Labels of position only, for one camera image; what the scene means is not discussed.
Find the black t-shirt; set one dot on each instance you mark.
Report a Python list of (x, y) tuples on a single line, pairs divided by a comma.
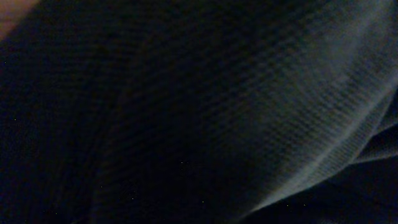
[(199, 111)]

